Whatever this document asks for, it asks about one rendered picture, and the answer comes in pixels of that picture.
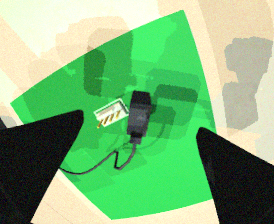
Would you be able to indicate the green circuit board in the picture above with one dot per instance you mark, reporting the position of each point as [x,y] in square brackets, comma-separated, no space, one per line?
[166,173]

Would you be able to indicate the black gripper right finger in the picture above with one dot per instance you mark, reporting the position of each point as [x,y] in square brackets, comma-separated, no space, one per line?
[241,184]

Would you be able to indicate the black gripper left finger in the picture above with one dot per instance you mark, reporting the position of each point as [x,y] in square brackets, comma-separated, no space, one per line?
[30,156]

